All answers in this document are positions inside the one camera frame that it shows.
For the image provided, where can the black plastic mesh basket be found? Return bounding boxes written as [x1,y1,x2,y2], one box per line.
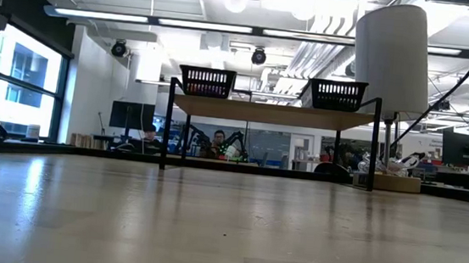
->
[303,76,370,114]
[176,64,238,101]

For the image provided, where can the person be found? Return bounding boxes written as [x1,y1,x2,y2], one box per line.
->
[206,127,231,159]
[139,123,165,151]

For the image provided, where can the wooden shelf riser black legs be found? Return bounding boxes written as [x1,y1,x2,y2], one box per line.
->
[158,76,384,193]

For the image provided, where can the black ceiling spotlight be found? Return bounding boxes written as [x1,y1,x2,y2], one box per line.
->
[109,38,130,59]
[249,46,268,67]

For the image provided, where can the black computer monitor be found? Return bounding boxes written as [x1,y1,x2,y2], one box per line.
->
[439,129,469,167]
[108,99,157,132]

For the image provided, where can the clear plastic wrapping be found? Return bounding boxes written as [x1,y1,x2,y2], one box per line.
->
[356,147,426,180]

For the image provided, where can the white shade table lamp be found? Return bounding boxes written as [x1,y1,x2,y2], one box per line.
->
[341,0,438,195]

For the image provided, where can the long ceiling light fixture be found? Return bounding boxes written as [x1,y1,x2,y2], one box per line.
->
[42,3,469,59]

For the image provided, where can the white container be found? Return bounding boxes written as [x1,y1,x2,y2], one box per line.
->
[25,123,42,141]

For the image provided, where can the large glass window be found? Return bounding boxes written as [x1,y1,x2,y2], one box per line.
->
[0,20,74,143]

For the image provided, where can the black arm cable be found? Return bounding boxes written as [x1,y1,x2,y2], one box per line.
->
[389,0,469,156]

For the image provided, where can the black metal rig frame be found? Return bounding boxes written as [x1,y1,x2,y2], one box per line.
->
[0,137,469,206]

